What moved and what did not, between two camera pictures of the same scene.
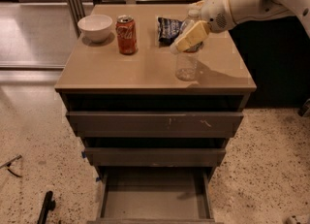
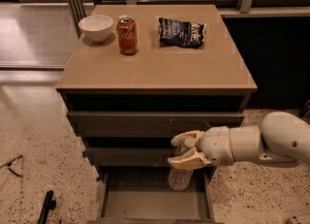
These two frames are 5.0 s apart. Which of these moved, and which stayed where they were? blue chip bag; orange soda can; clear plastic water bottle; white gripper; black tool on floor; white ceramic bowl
Moved: white gripper; clear plastic water bottle
Stayed: white ceramic bowl; orange soda can; blue chip bag; black tool on floor
